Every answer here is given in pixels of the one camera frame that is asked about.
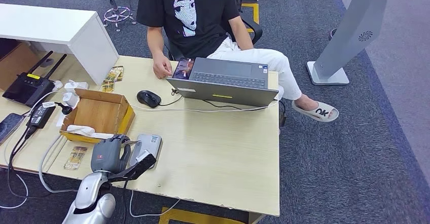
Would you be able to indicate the person's right hand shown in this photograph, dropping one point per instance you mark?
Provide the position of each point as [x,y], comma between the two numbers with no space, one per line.
[162,67]

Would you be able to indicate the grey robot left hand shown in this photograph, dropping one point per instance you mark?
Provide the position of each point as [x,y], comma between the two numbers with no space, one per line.
[106,157]

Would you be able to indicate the golden room key card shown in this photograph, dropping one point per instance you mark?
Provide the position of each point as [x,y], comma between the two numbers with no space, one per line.
[108,86]
[116,73]
[76,157]

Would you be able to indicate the black computer mouse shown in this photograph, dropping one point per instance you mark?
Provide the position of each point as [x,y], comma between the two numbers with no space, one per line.
[148,98]

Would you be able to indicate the person's right forearm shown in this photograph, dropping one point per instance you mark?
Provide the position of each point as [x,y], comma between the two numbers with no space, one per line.
[157,41]

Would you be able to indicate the person's left forearm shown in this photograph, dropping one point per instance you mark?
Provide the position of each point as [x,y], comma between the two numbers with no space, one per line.
[243,34]

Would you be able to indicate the grey card reader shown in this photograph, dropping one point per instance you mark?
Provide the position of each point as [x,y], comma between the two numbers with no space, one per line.
[151,143]

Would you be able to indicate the person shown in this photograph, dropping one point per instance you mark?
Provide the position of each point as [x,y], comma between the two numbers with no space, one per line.
[201,31]

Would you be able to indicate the phone with colourful screen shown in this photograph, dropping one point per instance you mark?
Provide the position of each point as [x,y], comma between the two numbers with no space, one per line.
[183,68]

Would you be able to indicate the white tissue paper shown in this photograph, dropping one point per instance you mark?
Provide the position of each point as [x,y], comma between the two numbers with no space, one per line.
[84,130]

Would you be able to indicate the open cardboard box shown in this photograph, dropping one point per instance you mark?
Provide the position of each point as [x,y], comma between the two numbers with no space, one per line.
[97,111]

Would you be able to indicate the black plug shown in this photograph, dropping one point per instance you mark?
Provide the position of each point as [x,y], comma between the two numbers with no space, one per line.
[66,109]

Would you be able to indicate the white charger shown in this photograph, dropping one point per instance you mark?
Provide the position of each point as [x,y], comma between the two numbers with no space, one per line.
[75,85]
[70,99]

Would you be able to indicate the grey laptop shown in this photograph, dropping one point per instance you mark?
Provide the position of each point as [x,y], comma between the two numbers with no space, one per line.
[228,95]

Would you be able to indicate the black power adapter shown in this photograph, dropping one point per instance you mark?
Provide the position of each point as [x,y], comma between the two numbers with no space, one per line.
[41,115]

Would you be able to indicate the dark smartphone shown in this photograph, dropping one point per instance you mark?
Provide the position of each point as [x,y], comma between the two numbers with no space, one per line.
[8,127]

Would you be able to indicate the black router with antennas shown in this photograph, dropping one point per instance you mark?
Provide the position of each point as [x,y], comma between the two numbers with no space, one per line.
[28,88]

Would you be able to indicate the white cabinet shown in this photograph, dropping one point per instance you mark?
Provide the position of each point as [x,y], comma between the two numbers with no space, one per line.
[50,24]

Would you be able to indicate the beige slipper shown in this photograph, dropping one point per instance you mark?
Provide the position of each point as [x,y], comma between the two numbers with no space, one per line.
[319,111]

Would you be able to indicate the grey kiosk stand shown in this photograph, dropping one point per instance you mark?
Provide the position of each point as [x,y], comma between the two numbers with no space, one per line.
[352,31]

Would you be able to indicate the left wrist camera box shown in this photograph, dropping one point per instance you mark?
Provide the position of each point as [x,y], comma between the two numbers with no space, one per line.
[145,163]

